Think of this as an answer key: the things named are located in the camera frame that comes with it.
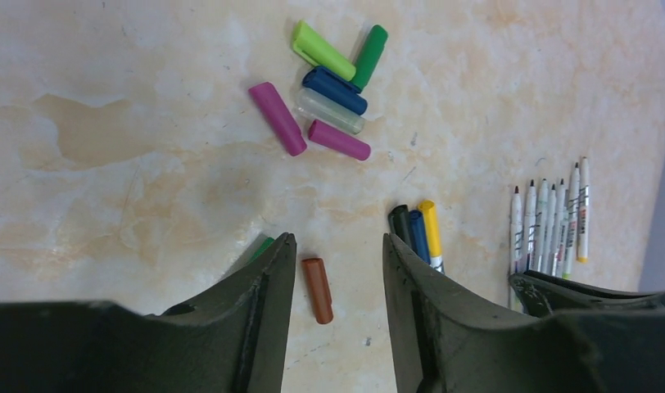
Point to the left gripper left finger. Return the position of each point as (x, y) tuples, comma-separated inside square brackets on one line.
[(232, 337)]

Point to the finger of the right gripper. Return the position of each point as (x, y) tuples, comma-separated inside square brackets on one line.
[(541, 295)]

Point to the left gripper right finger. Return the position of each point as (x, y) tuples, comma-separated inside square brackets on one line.
[(445, 338)]

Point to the clear capped pen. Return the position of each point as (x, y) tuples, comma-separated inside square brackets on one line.
[(558, 226)]

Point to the dark green capped pen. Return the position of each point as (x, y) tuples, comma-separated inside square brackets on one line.
[(548, 229)]

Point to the brown pen cap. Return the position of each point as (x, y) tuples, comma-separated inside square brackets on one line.
[(319, 290)]

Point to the blue capped pen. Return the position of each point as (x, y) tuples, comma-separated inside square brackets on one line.
[(418, 230)]

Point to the black capped pen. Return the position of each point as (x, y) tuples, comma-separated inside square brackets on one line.
[(399, 222)]

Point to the yellow capped pen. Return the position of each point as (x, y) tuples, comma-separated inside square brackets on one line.
[(429, 210)]

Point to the purple pen cap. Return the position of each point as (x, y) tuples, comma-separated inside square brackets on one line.
[(332, 138)]

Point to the magenta pen cap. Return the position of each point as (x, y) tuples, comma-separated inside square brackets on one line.
[(279, 118)]

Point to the clear pen cap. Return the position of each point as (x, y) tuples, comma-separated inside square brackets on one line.
[(315, 106)]

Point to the navy pen cap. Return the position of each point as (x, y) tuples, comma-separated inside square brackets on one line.
[(334, 87)]

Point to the dark green pen cap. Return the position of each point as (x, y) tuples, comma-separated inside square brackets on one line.
[(369, 56)]

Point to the light green pen cap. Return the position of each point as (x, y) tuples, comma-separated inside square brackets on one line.
[(314, 49)]

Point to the brown capped pen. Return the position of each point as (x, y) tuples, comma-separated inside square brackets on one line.
[(530, 225)]

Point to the purple capped pen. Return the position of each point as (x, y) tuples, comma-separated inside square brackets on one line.
[(516, 232)]

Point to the magenta capped pen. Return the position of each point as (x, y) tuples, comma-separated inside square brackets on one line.
[(541, 211)]

